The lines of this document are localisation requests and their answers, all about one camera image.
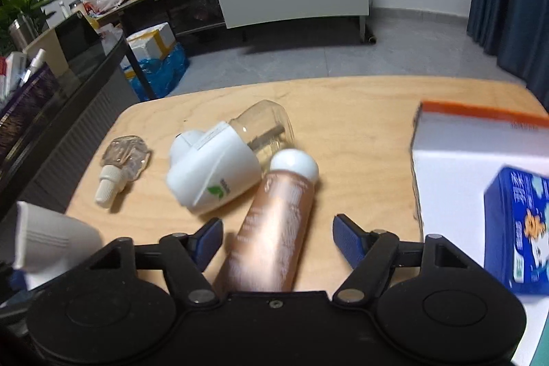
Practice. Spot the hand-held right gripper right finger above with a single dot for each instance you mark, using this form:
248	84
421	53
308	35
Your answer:
347	239

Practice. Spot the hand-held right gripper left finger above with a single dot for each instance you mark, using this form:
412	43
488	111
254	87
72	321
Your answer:
210	241

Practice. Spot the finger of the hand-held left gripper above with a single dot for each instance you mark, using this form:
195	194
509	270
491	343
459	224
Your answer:
17	279

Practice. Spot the white plug-in diffuser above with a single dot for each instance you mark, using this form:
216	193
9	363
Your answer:
47	237

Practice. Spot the copper cream tube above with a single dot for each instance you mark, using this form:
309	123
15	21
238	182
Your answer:
274	220

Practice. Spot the clear glass refill bottle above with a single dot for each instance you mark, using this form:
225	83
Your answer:
128	153

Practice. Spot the blue cartoon tin box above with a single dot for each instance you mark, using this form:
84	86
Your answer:
514	228

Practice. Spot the green cartoon bandage box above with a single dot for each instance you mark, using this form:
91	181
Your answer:
541	357

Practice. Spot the white mosquito repellent heater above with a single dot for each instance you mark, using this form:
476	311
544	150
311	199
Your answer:
210	173

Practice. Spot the purple patterned tray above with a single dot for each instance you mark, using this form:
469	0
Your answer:
30	108

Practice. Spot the blue plastic bag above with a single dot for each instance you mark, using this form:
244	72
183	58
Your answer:
158	74

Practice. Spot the pile of medicine boxes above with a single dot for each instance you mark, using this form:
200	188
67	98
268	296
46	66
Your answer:
10	72

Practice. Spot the white and yellow carton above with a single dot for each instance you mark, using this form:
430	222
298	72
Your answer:
150	40

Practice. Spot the clear spray bottle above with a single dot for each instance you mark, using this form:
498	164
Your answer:
33	66

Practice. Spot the beige box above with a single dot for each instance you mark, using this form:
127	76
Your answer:
45	51

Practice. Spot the large green plant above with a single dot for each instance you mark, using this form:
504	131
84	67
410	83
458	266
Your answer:
23	3

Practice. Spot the blue curtain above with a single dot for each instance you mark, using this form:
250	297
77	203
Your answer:
510	6

